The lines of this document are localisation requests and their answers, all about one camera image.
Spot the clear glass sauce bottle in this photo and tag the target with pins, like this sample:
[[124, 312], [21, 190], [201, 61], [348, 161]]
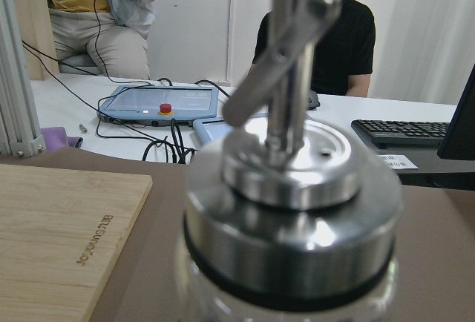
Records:
[[287, 219]]

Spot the blue teach pendant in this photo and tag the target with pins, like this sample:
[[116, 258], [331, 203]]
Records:
[[208, 130], [156, 106]]

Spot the black computer mouse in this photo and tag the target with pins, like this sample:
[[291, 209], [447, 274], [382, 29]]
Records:
[[313, 101]]

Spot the seated person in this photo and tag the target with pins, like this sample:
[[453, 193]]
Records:
[[342, 61]]

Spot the black keyboard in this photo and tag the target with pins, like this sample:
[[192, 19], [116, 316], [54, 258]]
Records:
[[399, 133]]

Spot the purple cloth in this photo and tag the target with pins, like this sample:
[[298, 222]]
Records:
[[57, 138]]

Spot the person in yellow shirt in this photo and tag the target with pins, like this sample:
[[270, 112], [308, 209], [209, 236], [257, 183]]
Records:
[[112, 32]]

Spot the wooden cutting board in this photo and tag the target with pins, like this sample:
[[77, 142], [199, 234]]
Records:
[[62, 232]]

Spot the black monitor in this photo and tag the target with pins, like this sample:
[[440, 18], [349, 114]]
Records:
[[458, 143]]

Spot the aluminium frame post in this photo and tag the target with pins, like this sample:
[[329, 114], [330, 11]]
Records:
[[20, 132]]

